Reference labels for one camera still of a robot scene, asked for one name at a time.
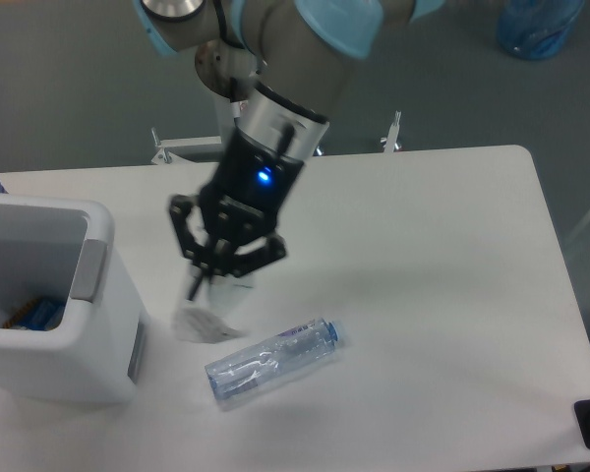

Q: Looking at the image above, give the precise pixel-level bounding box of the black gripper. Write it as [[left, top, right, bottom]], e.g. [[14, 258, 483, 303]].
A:
[[168, 125, 304, 301]]

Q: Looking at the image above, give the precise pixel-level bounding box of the clear plastic water bottle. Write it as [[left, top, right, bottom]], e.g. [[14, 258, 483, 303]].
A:
[[205, 319, 348, 411]]

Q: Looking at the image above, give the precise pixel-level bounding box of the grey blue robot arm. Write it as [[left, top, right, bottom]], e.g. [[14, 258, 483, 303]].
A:
[[134, 1, 441, 299]]

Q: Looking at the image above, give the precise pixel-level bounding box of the trash inside bin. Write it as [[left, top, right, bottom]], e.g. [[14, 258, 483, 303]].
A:
[[2, 297, 66, 331]]

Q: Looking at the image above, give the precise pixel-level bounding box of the white trash can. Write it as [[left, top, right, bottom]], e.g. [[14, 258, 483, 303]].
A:
[[0, 194, 148, 403]]

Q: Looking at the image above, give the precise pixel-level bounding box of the blue water jug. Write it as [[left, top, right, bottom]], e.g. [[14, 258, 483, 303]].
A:
[[496, 0, 586, 61]]

